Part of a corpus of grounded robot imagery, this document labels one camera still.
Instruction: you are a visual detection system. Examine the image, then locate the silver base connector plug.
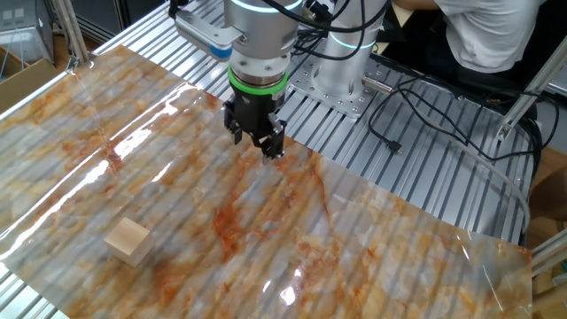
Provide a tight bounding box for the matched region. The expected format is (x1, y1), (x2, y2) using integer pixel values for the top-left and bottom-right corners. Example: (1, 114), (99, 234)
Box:
(361, 74), (394, 95)

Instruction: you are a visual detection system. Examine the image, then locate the grey metal cabinet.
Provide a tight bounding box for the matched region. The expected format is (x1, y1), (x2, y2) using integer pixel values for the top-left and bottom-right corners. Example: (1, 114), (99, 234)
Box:
(0, 0), (54, 63)

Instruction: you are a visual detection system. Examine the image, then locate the bare person forearm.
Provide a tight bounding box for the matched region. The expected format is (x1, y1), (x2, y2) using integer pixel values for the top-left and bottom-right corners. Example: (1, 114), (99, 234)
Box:
(392, 0), (440, 12)

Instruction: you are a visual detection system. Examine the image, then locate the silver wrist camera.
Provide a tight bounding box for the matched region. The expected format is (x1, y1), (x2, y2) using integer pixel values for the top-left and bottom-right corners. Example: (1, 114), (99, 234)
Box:
(174, 8), (247, 62)

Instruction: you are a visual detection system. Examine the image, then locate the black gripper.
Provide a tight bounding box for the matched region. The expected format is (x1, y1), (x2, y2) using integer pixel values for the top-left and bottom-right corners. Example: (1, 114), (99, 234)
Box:
(223, 86), (288, 161)

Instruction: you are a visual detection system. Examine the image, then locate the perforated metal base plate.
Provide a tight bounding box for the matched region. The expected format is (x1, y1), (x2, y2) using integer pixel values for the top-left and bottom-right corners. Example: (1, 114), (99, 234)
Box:
(287, 55), (391, 120)

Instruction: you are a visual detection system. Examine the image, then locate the light wooden block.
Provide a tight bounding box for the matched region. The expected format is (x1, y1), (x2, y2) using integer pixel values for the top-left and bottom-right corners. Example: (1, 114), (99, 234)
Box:
(104, 216), (155, 268)

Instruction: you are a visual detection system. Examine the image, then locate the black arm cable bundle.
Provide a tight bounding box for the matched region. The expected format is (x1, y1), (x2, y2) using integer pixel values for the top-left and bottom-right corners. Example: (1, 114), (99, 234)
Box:
(259, 0), (393, 61)

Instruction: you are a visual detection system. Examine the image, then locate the aluminium profile bar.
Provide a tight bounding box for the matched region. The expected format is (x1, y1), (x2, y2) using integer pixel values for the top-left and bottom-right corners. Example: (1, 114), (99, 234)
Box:
(530, 230), (567, 278)

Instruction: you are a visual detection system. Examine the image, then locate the translucent grey hose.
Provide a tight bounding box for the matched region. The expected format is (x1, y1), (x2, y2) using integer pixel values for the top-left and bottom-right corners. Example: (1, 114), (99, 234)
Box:
(416, 128), (532, 234)

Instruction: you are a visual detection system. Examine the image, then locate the aluminium frame post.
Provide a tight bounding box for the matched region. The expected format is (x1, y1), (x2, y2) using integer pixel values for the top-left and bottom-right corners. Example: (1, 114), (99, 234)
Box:
(494, 43), (567, 143)
(52, 0), (88, 67)

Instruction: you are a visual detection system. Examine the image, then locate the long thin black cable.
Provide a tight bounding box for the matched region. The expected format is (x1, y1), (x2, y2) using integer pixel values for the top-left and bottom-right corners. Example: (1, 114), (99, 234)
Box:
(396, 86), (562, 163)

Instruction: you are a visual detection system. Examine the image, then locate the orange marble pattern mat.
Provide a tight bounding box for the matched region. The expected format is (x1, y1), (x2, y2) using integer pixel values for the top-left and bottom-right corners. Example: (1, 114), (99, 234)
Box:
(0, 43), (535, 319)

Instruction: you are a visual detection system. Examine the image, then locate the green flange ring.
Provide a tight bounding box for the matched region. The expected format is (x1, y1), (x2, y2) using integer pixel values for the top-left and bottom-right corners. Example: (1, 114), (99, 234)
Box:
(228, 66), (289, 97)

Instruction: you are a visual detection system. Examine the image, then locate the person in white shirt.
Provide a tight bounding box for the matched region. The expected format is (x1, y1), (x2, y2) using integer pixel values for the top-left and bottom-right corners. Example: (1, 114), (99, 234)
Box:
(392, 0), (548, 89)

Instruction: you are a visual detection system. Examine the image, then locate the open cardboard box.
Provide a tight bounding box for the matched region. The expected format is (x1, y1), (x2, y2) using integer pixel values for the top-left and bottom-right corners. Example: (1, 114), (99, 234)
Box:
(0, 43), (61, 114)

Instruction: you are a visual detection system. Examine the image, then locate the black USB cable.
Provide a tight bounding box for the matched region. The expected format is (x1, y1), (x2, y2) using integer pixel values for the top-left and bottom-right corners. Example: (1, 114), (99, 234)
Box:
(367, 77), (448, 155)

